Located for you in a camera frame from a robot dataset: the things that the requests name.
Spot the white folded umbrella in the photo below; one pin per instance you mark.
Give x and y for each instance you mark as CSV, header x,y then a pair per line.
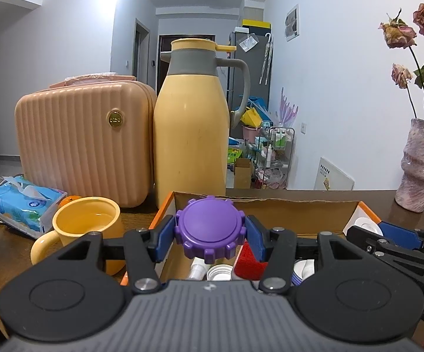
x,y
266,58

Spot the pink ceramic vase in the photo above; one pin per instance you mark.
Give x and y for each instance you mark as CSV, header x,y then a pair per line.
x,y
420,165

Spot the dried pink rose bouquet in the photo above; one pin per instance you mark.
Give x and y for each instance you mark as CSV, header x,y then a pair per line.
x,y
398,35

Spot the pink ribbed suitcase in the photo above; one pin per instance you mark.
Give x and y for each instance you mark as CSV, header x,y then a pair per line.
x,y
80,146

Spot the blue folded item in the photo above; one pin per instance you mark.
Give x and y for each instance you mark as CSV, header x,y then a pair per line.
x,y
259,102

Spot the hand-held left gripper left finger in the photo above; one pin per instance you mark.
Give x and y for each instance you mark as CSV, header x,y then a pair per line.
x,y
163,240

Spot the green packet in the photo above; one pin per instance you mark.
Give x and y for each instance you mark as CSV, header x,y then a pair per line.
x,y
235,157

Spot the blue tissue pack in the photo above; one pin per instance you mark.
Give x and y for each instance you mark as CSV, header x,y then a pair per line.
x,y
17,205

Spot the yellow and black box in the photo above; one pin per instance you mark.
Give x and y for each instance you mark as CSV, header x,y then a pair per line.
x,y
256,24

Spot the small brown cardboard box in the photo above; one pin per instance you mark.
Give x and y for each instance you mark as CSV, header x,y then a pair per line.
x,y
243,174

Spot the purple flower decoration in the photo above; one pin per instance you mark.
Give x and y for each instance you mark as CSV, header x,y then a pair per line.
x,y
287,108

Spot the purple gear-shaped cap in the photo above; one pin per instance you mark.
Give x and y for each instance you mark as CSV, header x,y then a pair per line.
x,y
210,227

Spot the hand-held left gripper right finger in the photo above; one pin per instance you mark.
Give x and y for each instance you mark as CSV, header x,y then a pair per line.
x,y
257,240

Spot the grey interior door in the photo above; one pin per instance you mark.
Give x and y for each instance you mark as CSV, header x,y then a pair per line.
x,y
142,51

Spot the red cardboard box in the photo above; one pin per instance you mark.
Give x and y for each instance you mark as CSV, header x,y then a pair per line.
x,y
288,214

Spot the pink bucket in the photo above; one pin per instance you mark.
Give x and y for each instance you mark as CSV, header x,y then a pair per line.
x,y
250,134

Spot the clear plastic bag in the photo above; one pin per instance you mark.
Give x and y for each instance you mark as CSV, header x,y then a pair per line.
x,y
249,43

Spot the white wall outlet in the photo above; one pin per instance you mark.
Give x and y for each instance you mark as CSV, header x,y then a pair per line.
x,y
303,128

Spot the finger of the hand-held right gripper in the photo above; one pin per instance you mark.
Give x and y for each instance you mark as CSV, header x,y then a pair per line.
x,y
402,234
391,251

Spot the yellow thermos jug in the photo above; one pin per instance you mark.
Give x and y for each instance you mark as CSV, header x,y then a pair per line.
x,y
190,135

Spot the yellow mug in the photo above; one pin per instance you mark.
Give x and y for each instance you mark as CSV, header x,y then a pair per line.
x,y
83,227

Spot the white and red lint brush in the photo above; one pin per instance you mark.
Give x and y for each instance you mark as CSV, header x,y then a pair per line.
x,y
246,264

